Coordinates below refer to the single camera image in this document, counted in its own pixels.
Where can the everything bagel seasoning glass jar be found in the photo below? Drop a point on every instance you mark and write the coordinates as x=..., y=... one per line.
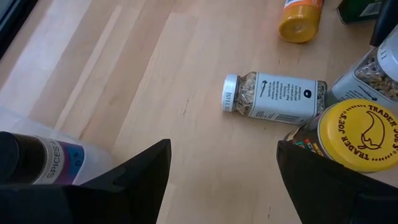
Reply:
x=280, y=98
x=351, y=87

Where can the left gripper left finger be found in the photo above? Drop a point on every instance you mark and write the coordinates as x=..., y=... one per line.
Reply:
x=140, y=186

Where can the black-lid labelled spice bottle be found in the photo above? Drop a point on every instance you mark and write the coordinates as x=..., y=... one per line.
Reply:
x=53, y=161

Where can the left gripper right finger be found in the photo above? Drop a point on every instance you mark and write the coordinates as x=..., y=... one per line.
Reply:
x=326, y=193

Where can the black table frame rail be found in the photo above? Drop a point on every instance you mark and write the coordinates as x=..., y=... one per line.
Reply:
x=12, y=25

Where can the orange turmeric spice bottle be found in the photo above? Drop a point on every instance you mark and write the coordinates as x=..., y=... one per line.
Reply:
x=298, y=25

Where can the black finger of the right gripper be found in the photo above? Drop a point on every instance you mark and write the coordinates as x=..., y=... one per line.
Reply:
x=385, y=18

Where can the dark rectangular spice tin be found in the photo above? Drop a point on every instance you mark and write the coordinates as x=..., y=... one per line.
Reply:
x=354, y=11

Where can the yellow-lid Trader Joe's spice jar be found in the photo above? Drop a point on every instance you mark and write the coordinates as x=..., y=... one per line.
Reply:
x=354, y=133

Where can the clear plastic bin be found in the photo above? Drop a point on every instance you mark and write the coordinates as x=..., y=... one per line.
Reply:
x=96, y=161

